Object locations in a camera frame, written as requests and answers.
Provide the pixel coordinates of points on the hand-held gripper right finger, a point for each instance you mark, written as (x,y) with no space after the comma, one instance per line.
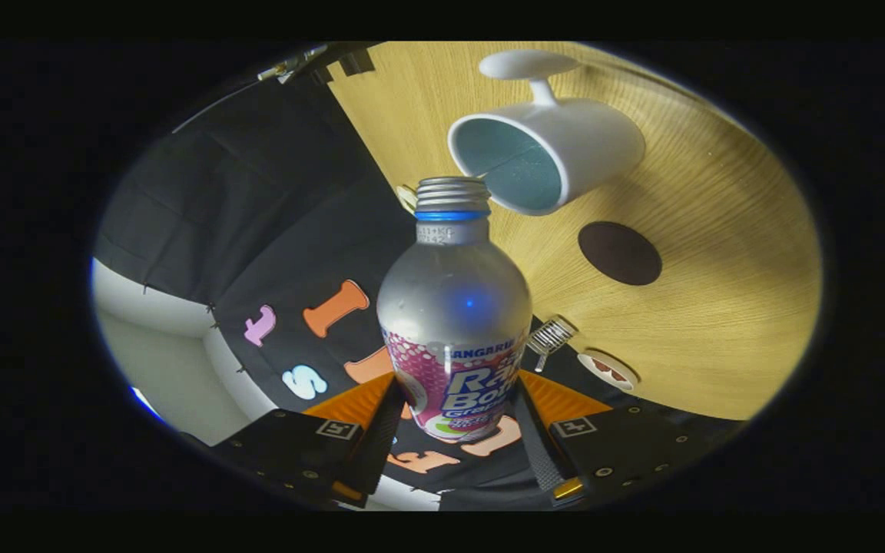
(538,449)

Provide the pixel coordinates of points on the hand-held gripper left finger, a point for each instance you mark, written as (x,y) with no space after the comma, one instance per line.
(381,442)

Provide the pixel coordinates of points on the white cup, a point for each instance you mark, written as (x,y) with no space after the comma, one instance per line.
(596,146)

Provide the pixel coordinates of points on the dark brown round coaster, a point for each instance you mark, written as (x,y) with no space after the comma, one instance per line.
(619,253)

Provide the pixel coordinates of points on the wooden table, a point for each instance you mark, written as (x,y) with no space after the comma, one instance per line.
(719,307)

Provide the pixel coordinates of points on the small pale device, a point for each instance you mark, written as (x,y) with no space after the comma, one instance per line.
(289,67)

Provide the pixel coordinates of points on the silver juice bottle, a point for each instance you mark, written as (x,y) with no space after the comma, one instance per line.
(450,299)

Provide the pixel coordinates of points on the black flat pad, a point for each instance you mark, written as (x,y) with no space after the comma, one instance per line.
(323,74)
(356,61)

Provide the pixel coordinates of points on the white round plate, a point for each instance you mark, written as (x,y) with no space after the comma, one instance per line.
(610,370)

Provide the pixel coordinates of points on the white divided tray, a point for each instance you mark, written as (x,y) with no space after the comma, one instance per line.
(406,200)

